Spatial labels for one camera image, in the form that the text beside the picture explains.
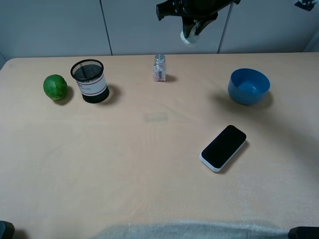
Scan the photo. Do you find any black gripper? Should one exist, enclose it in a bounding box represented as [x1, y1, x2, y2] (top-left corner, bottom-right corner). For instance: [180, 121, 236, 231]
[156, 0, 240, 38]

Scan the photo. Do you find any white duck figurine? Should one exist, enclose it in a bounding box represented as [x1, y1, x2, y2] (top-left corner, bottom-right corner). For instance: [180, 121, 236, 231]
[180, 31, 198, 46]

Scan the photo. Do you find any black object bottom right corner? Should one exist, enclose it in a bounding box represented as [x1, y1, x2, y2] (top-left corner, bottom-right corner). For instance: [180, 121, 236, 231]
[288, 227, 319, 239]

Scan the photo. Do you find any black object corner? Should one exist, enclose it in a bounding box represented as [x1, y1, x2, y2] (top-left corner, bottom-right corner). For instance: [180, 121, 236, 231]
[0, 221, 15, 239]
[288, 227, 319, 239]

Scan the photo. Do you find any black object bottom left corner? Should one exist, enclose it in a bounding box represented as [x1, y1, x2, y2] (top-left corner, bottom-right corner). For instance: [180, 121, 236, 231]
[0, 221, 15, 239]

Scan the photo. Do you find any clear bottle with silver cap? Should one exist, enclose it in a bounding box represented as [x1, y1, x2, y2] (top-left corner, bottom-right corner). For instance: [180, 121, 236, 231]
[153, 54, 166, 82]

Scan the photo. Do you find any blue bowl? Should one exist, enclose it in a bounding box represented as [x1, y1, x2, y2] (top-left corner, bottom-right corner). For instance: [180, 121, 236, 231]
[227, 68, 271, 105]

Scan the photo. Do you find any black mesh pencil holder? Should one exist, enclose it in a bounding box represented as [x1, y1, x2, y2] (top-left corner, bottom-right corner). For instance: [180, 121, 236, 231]
[70, 59, 110, 104]

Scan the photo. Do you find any black phone white case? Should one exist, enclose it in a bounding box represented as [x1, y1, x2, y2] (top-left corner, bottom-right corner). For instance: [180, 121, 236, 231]
[199, 125, 247, 172]

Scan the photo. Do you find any green lime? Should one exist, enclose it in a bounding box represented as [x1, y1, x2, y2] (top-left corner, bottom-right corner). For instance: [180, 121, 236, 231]
[43, 74, 68, 101]

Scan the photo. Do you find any grey cloth at table edge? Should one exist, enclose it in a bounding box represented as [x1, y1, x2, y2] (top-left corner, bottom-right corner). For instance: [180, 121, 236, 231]
[92, 221, 289, 239]

